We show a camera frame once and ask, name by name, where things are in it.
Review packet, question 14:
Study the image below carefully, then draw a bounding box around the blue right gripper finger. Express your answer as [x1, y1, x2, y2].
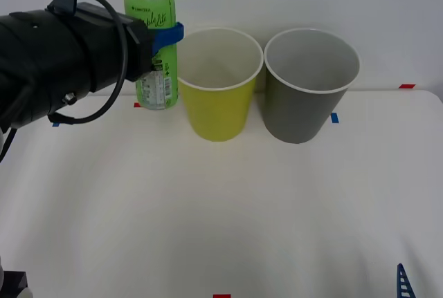
[396, 263, 417, 298]

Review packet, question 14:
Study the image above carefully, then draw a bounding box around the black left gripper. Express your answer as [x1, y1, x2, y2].
[75, 1, 186, 92]

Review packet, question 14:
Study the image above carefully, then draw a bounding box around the green label plastic bottle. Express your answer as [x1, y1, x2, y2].
[123, 0, 180, 111]

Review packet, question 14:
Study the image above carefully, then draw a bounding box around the yellow-green plastic bin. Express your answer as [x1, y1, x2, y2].
[168, 27, 264, 142]

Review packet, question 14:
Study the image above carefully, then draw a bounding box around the grey plastic bin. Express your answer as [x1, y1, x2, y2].
[263, 28, 361, 145]

